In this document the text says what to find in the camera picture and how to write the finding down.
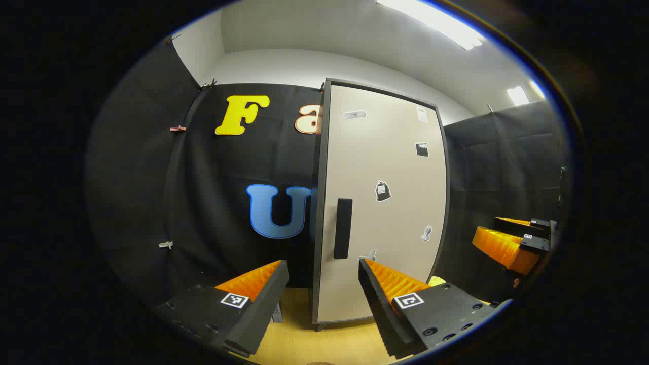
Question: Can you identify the small ceiling light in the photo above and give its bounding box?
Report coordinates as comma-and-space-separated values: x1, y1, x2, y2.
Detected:
506, 85, 530, 107

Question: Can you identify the black backdrop cloth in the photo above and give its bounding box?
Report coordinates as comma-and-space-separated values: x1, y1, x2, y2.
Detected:
86, 38, 571, 305

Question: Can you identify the black door handle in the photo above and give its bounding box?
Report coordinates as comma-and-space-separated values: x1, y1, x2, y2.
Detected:
333, 198, 353, 260

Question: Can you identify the long ceiling light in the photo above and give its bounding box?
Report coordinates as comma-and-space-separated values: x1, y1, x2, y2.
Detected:
375, 0, 485, 51

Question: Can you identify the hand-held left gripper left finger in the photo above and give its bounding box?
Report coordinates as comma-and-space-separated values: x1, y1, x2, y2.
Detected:
155, 260, 290, 358

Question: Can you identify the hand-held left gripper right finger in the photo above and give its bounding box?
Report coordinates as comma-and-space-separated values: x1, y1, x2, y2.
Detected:
358, 258, 500, 360

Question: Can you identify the grey cabinet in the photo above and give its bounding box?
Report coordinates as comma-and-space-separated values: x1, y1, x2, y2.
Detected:
310, 78, 452, 333

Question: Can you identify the beige cabinet door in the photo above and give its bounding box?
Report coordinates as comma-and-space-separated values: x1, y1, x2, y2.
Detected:
316, 83, 448, 325

